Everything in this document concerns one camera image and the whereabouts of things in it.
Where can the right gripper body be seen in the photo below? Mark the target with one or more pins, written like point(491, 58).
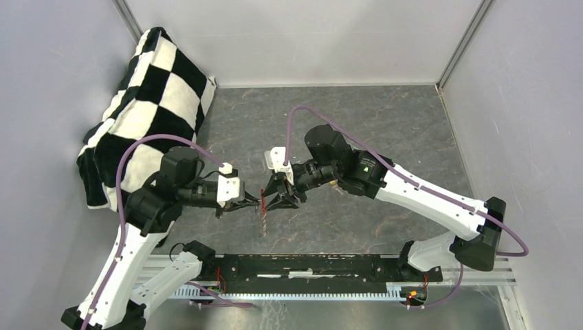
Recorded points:
point(310, 174)

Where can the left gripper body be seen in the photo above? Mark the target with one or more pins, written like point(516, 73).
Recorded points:
point(199, 193)

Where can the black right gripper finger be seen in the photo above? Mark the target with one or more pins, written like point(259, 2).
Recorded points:
point(276, 181)
point(282, 200)

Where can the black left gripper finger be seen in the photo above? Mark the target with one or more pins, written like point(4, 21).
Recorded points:
point(243, 208)
point(249, 200)

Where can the red key tag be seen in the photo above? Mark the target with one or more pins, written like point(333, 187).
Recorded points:
point(263, 204)

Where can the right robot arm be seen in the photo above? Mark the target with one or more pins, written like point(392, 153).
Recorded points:
point(472, 235)

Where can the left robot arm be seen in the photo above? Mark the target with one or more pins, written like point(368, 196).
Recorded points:
point(115, 302)

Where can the silver key on yellow tag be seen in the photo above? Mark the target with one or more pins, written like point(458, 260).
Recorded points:
point(335, 186)

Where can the left electronics board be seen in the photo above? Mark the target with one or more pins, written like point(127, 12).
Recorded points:
point(216, 284)

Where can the electronics board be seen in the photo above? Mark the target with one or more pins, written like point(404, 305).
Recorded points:
point(216, 284)
point(417, 297)

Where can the black white checkered pillow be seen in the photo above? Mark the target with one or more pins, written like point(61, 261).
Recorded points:
point(162, 92)

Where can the right electronics board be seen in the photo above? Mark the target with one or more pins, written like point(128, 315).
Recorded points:
point(417, 297)

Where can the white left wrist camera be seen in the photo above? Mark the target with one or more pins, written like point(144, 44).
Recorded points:
point(230, 188)

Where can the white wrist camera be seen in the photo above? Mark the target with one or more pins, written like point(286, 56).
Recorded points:
point(230, 188)
point(275, 160)

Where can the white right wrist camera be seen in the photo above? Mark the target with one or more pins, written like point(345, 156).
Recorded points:
point(275, 160)

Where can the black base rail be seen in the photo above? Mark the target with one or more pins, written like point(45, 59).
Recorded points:
point(312, 273)

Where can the white toothed cable duct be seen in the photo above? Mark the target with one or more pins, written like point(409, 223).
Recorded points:
point(390, 293)

